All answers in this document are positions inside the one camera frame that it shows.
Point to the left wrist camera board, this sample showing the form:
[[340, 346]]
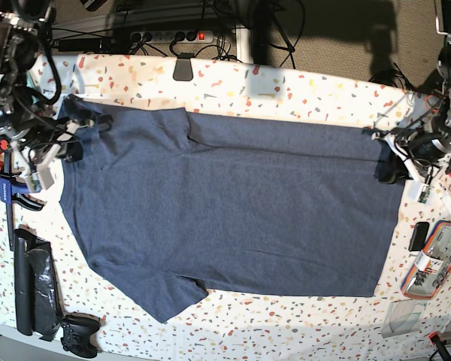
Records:
[[420, 193]]

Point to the white power strip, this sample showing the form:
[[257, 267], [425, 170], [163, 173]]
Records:
[[166, 37]]

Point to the black game controller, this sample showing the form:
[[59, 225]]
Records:
[[77, 333]]

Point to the black power adapter brick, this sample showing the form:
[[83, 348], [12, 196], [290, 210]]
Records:
[[94, 45]]

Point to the red black clamp bottom right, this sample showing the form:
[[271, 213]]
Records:
[[440, 348]]

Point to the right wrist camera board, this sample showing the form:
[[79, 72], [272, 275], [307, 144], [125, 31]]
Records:
[[39, 179]]

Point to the blue black bar clamp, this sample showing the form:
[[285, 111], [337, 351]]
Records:
[[13, 191]]

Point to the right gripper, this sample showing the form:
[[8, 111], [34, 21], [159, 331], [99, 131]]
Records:
[[32, 144]]

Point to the black garbage bag roll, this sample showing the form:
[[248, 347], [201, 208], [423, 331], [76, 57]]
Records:
[[37, 304]]

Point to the striped transparent pencil case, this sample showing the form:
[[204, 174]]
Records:
[[431, 267]]

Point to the blue T-shirt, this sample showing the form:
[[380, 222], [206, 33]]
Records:
[[168, 204]]

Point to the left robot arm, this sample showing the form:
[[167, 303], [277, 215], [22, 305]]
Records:
[[438, 116]]

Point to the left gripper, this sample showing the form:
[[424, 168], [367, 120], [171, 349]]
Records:
[[414, 155]]

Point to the small black box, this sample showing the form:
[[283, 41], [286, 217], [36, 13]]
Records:
[[418, 238]]

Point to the clear plastic packaging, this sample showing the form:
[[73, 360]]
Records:
[[403, 317]]

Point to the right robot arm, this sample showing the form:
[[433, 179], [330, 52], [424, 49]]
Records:
[[26, 34]]

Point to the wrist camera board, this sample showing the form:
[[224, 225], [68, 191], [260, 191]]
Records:
[[420, 193], [39, 179]]

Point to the black table clamp bracket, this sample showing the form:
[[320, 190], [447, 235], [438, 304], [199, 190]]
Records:
[[183, 68]]

